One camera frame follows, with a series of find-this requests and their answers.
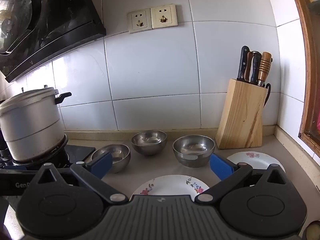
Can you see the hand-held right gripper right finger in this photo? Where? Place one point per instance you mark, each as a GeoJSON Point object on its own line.
{"type": "Point", "coordinates": [220, 166]}

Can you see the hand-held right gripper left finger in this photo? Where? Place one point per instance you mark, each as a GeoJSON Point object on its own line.
{"type": "Point", "coordinates": [101, 166]}

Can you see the stainless steel bowl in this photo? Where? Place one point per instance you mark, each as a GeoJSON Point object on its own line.
{"type": "Point", "coordinates": [149, 145]}
{"type": "Point", "coordinates": [121, 156]}
{"type": "Point", "coordinates": [192, 155]}

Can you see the white floral plate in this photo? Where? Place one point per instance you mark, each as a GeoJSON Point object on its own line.
{"type": "Point", "coordinates": [255, 158]}
{"type": "Point", "coordinates": [170, 185]}

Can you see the wooden knife block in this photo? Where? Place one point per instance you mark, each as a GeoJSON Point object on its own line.
{"type": "Point", "coordinates": [240, 120]}

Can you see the white electric kettle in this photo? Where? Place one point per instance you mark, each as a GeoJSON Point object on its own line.
{"type": "Point", "coordinates": [30, 127]}

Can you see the black range hood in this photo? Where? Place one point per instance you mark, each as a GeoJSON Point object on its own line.
{"type": "Point", "coordinates": [62, 10]}

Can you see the wooden window frame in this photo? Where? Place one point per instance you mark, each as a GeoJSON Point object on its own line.
{"type": "Point", "coordinates": [308, 80]}

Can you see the cream wall socket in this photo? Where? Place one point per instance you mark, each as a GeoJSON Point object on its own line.
{"type": "Point", "coordinates": [163, 16]}
{"type": "Point", "coordinates": [139, 20]}

